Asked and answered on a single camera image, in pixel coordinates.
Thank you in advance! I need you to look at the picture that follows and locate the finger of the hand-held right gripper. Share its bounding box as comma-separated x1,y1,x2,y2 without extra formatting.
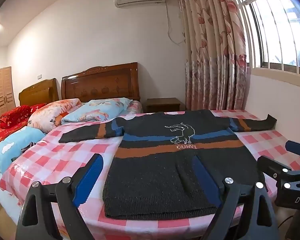
256,156,300,180
285,141,300,157

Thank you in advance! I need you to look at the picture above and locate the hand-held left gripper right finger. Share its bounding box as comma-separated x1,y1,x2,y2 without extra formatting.
191,155,282,240

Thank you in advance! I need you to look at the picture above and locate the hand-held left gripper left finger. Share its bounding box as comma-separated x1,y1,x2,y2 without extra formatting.
15,154,104,240

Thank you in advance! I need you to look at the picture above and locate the dark knit striped sweater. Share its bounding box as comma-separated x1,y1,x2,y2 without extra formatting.
59,109,277,220

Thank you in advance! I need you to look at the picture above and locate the light blue floral pillow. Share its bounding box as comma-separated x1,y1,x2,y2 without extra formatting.
61,97,133,125

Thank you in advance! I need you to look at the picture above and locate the dark striped cloth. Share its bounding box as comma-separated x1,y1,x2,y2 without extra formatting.
21,142,38,153

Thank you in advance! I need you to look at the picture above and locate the pink floral pillow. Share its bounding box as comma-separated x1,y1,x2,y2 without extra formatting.
27,98,83,133

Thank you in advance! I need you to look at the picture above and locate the blue cloud pillow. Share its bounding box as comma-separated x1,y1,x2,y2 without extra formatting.
0,126,47,173

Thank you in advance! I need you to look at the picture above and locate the dark wooden nightstand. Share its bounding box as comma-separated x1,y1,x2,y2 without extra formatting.
146,97,185,113

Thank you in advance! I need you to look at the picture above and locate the large carved wooden headboard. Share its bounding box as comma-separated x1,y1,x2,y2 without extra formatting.
61,62,140,103

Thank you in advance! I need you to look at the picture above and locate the red pillow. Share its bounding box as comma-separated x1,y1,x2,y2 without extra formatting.
0,103,48,129

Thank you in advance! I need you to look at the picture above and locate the small wooden headboard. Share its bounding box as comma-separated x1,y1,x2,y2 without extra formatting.
19,78,59,107

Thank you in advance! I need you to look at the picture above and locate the light wooden wardrobe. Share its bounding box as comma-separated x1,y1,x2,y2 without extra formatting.
0,66,16,132

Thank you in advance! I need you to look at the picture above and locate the barred window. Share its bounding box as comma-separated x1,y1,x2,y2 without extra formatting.
227,0,300,70

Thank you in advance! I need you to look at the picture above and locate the pink floral curtain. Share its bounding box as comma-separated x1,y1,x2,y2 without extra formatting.
174,0,252,111

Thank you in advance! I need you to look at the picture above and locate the air conditioner cable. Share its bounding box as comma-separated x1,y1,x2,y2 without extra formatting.
165,2,185,44

